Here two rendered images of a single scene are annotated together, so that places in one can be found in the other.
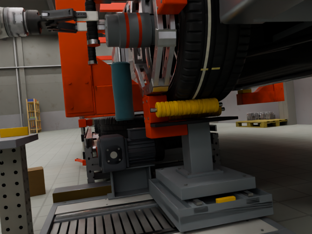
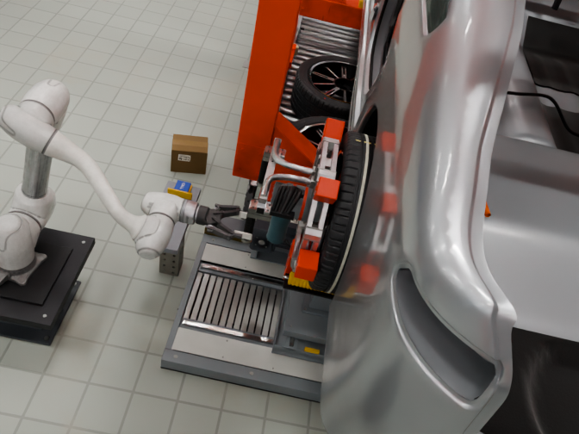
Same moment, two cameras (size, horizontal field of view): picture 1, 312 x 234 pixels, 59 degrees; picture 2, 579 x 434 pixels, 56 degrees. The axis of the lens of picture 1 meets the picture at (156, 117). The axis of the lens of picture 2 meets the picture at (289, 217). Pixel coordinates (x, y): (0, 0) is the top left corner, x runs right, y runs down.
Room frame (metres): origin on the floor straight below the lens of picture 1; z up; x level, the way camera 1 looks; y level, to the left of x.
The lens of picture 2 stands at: (-0.44, -0.20, 2.38)
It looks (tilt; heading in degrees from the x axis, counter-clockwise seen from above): 45 degrees down; 10
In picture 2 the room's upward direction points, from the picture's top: 15 degrees clockwise
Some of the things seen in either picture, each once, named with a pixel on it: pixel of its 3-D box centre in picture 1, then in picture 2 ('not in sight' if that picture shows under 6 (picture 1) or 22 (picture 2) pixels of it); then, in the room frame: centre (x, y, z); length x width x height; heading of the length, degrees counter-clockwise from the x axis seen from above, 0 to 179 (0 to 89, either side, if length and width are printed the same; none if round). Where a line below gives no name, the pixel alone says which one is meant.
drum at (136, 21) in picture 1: (131, 30); (296, 201); (1.16, 0.07, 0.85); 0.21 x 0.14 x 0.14; 103
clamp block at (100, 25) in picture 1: (95, 26); (274, 154); (1.29, 0.24, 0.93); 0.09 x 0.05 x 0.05; 103
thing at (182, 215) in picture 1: (200, 193); (314, 313); (1.21, -0.16, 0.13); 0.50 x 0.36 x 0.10; 13
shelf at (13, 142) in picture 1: (7, 141); (172, 215); (1.18, 0.64, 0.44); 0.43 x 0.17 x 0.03; 13
